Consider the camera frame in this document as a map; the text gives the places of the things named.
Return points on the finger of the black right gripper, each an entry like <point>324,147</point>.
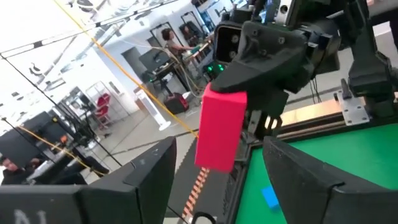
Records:
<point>267,62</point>
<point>267,102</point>

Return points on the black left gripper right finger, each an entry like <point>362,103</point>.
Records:
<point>326,202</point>

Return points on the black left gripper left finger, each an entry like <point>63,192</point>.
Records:
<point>109,202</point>

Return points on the pink rectangular block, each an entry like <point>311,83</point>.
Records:
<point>220,130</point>

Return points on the blue block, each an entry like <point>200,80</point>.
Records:
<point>270,197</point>

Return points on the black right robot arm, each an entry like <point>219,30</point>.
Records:
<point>367,62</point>

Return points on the wooden table side board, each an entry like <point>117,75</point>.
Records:
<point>311,112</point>

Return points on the black hazard-striped floor mat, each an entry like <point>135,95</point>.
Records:
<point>186,177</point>

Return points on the black and red case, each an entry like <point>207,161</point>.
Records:
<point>175,104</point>

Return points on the black perforated computer case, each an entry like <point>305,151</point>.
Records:
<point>233,193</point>

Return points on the person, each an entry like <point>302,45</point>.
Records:
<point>171,40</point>
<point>15,175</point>

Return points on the red chair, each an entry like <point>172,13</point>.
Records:
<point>104,101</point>

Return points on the white tower unit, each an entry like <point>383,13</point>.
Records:
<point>154,110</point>

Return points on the black monitor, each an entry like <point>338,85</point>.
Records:
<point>21,146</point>

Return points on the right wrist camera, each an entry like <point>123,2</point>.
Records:
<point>228,43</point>

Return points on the black table frame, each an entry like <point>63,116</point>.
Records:
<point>311,132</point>

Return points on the metal mounting bracket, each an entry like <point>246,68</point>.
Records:
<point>353,109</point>

